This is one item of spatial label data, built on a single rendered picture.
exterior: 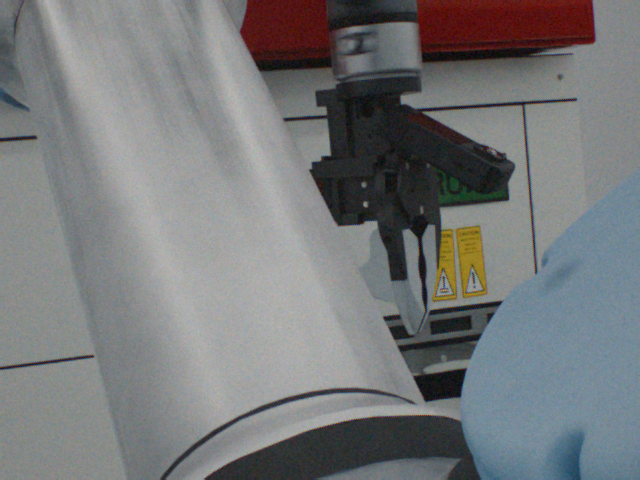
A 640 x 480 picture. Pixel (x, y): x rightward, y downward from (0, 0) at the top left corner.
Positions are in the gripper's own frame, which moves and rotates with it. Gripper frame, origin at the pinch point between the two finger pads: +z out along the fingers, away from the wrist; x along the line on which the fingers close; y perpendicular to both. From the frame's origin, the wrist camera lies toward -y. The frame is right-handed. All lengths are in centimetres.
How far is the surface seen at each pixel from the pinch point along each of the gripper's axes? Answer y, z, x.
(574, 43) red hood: -6.4, -23.2, -26.4
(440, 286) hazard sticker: 6.3, -0.6, -17.9
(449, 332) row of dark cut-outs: 6.0, 4.1, -18.6
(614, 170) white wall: 44, -6, -206
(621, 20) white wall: 40, -42, -210
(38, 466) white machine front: 31.9, 10.6, 13.1
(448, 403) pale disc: 2.7, 9.3, -9.8
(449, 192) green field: 5.0, -9.7, -19.1
